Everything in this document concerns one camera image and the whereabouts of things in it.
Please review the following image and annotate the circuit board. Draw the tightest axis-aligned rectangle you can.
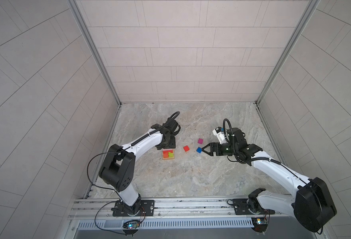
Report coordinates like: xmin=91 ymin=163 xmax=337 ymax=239
xmin=251 ymin=217 xmax=269 ymax=226
xmin=123 ymin=220 xmax=140 ymax=230

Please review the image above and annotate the right circuit board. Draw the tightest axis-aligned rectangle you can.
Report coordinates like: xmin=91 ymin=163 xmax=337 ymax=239
xmin=251 ymin=217 xmax=269 ymax=226

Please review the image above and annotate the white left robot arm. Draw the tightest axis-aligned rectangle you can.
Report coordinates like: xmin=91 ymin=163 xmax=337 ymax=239
xmin=98 ymin=112 xmax=180 ymax=216

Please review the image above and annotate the left circuit board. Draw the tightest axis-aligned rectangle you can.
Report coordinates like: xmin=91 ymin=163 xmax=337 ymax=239
xmin=123 ymin=220 xmax=140 ymax=230

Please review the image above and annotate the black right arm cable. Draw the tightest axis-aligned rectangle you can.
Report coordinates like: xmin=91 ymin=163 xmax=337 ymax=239
xmin=222 ymin=119 xmax=324 ymax=235

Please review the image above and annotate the aluminium corner post right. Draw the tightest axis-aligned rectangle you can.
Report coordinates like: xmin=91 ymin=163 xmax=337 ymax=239
xmin=256 ymin=0 xmax=321 ymax=106

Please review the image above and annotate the red wood cube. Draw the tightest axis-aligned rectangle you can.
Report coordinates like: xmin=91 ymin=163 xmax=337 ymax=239
xmin=183 ymin=145 xmax=190 ymax=152

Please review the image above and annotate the aluminium corner post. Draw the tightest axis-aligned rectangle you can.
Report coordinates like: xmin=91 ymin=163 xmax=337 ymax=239
xmin=256 ymin=0 xmax=321 ymax=106
xmin=67 ymin=0 xmax=122 ymax=107

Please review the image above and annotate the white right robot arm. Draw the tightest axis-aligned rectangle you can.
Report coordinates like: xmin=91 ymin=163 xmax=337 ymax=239
xmin=207 ymin=126 xmax=337 ymax=233

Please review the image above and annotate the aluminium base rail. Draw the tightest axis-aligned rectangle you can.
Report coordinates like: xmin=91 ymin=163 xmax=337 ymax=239
xmin=68 ymin=196 xmax=281 ymax=234

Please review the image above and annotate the red arch wood block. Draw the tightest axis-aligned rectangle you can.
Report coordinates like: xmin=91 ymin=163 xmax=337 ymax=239
xmin=162 ymin=149 xmax=174 ymax=154

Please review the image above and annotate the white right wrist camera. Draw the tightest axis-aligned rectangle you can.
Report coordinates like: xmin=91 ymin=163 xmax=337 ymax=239
xmin=212 ymin=126 xmax=227 ymax=144

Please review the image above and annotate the aluminium corner post left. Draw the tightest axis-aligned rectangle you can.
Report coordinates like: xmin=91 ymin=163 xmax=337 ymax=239
xmin=67 ymin=0 xmax=122 ymax=107

